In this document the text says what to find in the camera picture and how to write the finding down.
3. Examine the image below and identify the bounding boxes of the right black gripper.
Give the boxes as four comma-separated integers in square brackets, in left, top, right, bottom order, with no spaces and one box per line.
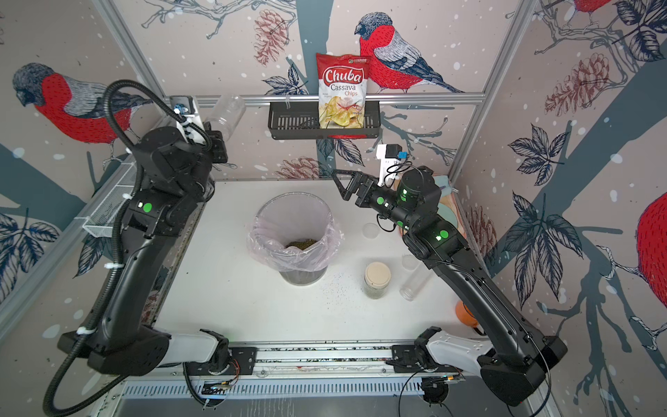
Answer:
[332,170,419,237]

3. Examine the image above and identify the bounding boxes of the short clear bean jar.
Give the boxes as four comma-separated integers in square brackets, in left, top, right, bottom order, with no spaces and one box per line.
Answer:
[205,94,246,142]

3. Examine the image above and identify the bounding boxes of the clear jar lid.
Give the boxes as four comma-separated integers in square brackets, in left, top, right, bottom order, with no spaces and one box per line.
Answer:
[362,222,380,240]
[401,255,420,271]

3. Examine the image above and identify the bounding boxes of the beige lidded bean jar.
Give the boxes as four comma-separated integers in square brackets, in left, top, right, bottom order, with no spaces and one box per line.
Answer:
[363,262,392,300]

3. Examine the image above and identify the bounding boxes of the tall clear bean jar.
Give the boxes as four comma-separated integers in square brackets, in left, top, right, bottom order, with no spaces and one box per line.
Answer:
[400,264,432,302]

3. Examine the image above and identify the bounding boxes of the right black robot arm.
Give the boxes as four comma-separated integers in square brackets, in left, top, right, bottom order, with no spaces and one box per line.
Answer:
[332,166,567,407]

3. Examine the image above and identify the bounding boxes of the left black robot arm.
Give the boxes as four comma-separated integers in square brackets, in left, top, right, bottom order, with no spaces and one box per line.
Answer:
[43,80,229,416]

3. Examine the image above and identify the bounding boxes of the mung beans in bin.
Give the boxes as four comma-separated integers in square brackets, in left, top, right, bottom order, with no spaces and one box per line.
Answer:
[286,239,318,251]

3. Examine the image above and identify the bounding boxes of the mesh waste bin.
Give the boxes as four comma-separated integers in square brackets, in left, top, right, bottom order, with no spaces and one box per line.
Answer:
[247,192,340,287]

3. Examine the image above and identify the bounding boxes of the teal folded cloth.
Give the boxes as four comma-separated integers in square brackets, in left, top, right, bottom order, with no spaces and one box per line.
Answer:
[434,175,452,190]

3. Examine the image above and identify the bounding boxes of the teal plate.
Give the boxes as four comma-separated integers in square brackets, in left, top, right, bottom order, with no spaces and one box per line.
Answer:
[438,203,459,228]

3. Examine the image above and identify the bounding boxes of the red Chuba chips bag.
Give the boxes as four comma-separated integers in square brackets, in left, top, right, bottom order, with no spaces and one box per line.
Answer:
[316,54,370,130]

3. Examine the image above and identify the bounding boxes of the orange mug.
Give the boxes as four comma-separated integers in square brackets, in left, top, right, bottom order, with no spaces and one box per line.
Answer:
[455,301,479,328]

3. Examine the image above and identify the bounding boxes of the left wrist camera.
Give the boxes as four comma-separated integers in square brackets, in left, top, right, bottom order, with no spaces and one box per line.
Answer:
[170,96,206,145]

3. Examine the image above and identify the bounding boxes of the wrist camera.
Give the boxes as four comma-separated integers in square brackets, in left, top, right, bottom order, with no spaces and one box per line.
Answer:
[170,96,206,145]
[375,144,408,187]

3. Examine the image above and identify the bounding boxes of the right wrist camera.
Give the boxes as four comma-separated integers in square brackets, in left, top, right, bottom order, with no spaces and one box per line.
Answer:
[375,144,408,187]

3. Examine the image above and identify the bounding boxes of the black wall basket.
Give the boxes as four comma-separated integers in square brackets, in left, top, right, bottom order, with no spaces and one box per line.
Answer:
[267,101,381,140]

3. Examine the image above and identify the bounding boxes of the white wire mesh shelf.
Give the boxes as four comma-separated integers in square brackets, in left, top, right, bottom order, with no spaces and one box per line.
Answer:
[76,156,137,238]

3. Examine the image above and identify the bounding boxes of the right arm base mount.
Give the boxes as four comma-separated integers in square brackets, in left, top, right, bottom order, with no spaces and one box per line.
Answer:
[385,344,460,375]

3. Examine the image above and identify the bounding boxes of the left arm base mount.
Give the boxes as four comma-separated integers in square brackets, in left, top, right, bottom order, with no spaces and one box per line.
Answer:
[185,347,258,377]

